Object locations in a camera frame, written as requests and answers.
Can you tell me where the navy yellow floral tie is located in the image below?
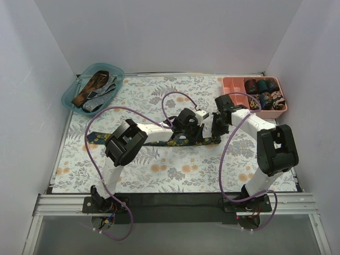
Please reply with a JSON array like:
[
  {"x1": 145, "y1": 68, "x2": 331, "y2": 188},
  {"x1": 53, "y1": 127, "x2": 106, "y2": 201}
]
[{"x1": 87, "y1": 132, "x2": 222, "y2": 147}]

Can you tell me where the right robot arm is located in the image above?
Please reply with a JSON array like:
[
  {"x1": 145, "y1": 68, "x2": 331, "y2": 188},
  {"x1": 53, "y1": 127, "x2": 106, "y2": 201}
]
[{"x1": 211, "y1": 94, "x2": 299, "y2": 211}]

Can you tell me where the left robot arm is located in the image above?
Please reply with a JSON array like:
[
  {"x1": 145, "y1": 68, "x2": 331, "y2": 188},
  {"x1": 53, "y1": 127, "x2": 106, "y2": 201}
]
[{"x1": 90, "y1": 108, "x2": 209, "y2": 213}]

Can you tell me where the dark red rolled tie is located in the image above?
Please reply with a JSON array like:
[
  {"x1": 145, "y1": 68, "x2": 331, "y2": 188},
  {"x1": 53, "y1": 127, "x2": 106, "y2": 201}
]
[{"x1": 244, "y1": 79, "x2": 258, "y2": 95}]

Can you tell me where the teal rolled tie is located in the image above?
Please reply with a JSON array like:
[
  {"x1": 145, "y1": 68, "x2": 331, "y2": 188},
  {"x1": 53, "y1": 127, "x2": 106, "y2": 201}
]
[{"x1": 256, "y1": 79, "x2": 268, "y2": 95}]

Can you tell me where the navy patterned rolled tie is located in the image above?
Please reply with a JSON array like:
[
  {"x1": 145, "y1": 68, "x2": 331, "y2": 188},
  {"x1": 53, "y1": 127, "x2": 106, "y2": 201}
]
[{"x1": 259, "y1": 92, "x2": 273, "y2": 111}]

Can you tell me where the floral table mat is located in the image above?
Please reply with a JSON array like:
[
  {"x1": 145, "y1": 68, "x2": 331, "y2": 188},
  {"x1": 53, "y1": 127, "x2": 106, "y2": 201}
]
[{"x1": 52, "y1": 76, "x2": 258, "y2": 193}]

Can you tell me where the black pink floral rolled tie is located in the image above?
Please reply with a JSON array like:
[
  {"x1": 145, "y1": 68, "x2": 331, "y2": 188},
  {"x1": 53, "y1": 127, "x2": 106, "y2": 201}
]
[{"x1": 270, "y1": 91, "x2": 286, "y2": 111}]

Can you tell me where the grey patterned tie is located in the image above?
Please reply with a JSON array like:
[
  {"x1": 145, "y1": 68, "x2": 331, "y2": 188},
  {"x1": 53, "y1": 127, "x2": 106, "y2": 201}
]
[{"x1": 81, "y1": 76, "x2": 117, "y2": 113}]

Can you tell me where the brown orange tie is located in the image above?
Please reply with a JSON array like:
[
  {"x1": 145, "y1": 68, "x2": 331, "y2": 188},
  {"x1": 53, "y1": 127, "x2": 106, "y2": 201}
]
[{"x1": 72, "y1": 70, "x2": 109, "y2": 108}]

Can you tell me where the teal plastic bin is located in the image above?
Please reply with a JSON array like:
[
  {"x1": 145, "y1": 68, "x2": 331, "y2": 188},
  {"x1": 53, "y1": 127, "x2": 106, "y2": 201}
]
[{"x1": 61, "y1": 63, "x2": 125, "y2": 117}]

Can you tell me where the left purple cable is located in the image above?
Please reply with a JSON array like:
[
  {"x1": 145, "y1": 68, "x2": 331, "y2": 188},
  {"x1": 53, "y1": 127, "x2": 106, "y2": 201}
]
[{"x1": 84, "y1": 91, "x2": 202, "y2": 242}]

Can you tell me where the purple cable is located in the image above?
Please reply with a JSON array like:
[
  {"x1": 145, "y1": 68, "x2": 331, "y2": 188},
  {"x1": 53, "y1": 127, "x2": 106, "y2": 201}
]
[
  {"x1": 219, "y1": 91, "x2": 278, "y2": 233},
  {"x1": 84, "y1": 91, "x2": 202, "y2": 242}
]

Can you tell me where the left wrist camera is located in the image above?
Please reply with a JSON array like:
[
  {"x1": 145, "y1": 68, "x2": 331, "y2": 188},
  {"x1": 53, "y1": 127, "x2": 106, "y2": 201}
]
[{"x1": 195, "y1": 109, "x2": 209, "y2": 126}]

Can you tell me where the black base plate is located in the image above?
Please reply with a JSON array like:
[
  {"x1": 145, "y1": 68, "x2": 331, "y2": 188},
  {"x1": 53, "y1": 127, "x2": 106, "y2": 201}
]
[{"x1": 82, "y1": 193, "x2": 272, "y2": 225}]

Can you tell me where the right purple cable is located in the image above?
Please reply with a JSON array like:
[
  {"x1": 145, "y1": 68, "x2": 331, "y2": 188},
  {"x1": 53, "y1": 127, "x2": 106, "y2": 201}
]
[{"x1": 219, "y1": 91, "x2": 278, "y2": 233}]

